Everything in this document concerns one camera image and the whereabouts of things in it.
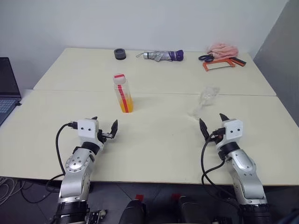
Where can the folded silver purple umbrella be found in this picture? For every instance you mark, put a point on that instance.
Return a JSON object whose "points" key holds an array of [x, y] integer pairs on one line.
{"points": [[161, 55]]}

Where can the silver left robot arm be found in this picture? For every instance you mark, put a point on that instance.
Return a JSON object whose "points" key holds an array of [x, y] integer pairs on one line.
{"points": [[74, 168]]}

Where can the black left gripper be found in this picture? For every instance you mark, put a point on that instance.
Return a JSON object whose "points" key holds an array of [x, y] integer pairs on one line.
{"points": [[104, 135]]}

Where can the orange juice bottle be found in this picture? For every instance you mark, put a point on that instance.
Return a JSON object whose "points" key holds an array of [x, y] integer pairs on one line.
{"points": [[126, 102]]}

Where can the dark laptop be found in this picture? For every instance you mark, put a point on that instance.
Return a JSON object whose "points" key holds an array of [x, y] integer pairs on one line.
{"points": [[8, 81]]}

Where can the white red-striped bottle cap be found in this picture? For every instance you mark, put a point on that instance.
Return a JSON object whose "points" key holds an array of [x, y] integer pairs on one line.
{"points": [[119, 79]]}

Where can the pink towel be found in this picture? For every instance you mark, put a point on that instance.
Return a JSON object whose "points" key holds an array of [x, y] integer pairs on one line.
{"points": [[223, 49]]}

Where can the dark grey round container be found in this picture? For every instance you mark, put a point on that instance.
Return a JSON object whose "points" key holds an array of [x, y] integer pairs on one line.
{"points": [[120, 54]]}

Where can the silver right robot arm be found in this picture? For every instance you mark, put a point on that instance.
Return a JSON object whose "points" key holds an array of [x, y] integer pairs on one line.
{"points": [[245, 172]]}

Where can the red tab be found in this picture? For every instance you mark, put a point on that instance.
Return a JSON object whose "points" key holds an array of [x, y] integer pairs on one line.
{"points": [[139, 197]]}

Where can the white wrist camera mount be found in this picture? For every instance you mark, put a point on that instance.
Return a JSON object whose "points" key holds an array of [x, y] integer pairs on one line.
{"points": [[233, 131], [87, 130]]}

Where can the small black white robot part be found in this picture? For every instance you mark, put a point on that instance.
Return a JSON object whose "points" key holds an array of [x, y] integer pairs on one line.
{"points": [[98, 214]]}

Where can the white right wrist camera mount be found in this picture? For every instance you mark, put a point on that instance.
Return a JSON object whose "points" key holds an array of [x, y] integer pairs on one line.
{"points": [[233, 131]]}

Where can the dark rounded shape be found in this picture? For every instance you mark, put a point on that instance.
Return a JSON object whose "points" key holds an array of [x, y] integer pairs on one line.
{"points": [[133, 212], [192, 210]]}

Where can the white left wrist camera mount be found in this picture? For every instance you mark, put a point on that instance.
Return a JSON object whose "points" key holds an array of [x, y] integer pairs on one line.
{"points": [[87, 130]]}

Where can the orange hacksaw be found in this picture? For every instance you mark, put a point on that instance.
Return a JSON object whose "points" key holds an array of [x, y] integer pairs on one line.
{"points": [[206, 66]]}

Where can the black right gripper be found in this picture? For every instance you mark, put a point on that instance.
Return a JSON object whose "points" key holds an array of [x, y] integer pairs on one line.
{"points": [[219, 135]]}

